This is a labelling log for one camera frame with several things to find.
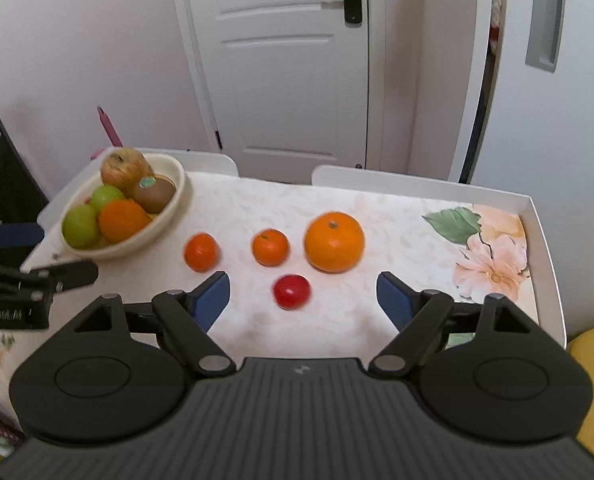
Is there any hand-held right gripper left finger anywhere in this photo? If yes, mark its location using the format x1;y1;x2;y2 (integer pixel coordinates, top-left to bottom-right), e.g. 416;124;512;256
72;271;238;378

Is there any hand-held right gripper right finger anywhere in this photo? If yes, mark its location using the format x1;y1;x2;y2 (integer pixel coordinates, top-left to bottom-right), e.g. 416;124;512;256
367;271;535;378

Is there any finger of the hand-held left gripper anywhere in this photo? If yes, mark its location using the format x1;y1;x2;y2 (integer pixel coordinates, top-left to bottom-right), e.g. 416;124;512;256
0;217;45;250
0;259;99;306

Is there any green apple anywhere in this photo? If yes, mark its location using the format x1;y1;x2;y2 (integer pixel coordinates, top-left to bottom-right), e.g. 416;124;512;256
62;204;102;250
90;185;126;216

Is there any large orange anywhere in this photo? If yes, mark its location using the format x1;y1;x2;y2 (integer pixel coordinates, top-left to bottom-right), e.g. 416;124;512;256
304;212;366;274
98;199;152;244

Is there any red cherry tomato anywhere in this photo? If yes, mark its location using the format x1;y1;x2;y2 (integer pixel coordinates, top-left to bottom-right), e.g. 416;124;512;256
272;274;312;310

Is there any cream oval bowl duck print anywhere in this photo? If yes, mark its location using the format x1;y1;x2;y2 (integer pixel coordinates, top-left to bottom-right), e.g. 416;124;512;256
58;152;186;260

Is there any brown kiwi green sticker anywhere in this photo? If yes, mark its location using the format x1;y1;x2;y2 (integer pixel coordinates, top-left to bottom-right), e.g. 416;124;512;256
129;175;176;214

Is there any brownish wrinkled apple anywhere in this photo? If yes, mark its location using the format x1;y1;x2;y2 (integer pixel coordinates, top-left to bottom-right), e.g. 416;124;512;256
100;147;155;193

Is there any small orange tangerine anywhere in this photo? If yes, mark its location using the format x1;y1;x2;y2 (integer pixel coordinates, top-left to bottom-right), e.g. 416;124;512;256
251;228;290;267
184;232;221;273

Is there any black furniture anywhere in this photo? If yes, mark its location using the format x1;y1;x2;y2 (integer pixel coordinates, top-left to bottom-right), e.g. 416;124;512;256
0;117;50;271

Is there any floral tablecloth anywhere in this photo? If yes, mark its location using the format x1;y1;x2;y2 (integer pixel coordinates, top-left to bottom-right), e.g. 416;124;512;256
0;170;532;391

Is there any white rimmed table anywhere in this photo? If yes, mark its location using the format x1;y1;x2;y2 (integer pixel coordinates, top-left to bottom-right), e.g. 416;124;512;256
0;147;568;391

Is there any pink stick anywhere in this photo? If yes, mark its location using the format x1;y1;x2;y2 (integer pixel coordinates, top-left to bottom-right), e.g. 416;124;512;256
91;106;124;161

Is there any white panelled door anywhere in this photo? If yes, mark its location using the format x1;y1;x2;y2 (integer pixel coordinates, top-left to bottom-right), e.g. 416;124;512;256
169;0;378;171

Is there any white sliding door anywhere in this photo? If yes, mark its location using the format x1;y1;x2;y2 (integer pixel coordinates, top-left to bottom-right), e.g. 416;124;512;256
459;0;594;341

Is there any grey recessed door handle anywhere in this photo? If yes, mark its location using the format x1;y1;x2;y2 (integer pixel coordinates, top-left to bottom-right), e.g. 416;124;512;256
525;0;566;72

